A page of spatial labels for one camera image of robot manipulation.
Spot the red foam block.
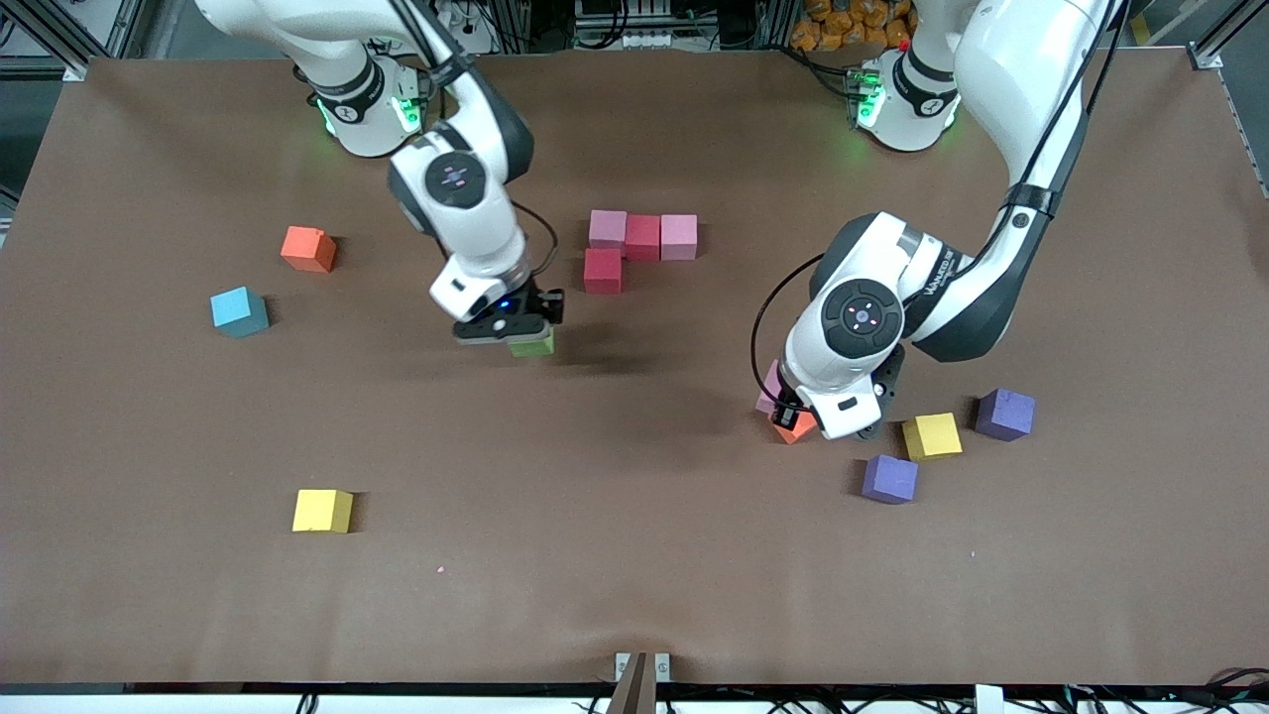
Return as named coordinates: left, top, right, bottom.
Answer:
left=625, top=214, right=663, bottom=262
left=583, top=248, right=624, bottom=296

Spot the purple foam block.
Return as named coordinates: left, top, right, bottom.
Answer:
left=975, top=388, right=1037, bottom=442
left=861, top=454, right=920, bottom=506

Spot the yellow foam block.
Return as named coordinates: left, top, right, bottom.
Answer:
left=901, top=413, right=964, bottom=462
left=291, top=489, right=355, bottom=535

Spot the brown table mat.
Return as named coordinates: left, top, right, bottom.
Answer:
left=0, top=50, right=1269, bottom=687

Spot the blue foam block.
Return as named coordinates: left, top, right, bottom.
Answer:
left=210, top=287, right=271, bottom=339

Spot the black equipment rack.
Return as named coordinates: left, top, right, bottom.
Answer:
left=570, top=0, right=794, bottom=53

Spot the bag of orange objects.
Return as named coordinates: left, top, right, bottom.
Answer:
left=790, top=0, right=918, bottom=53

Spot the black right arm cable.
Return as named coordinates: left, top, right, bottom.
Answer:
left=392, top=0, right=559, bottom=289

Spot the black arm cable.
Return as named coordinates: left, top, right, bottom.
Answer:
left=392, top=0, right=559, bottom=289
left=750, top=0, right=1131, bottom=406

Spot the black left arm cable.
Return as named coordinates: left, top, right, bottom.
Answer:
left=750, top=0, right=1131, bottom=406

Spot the aluminium frame profile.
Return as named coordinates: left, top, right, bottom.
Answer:
left=0, top=0, right=150, bottom=82
left=1190, top=0, right=1269, bottom=70

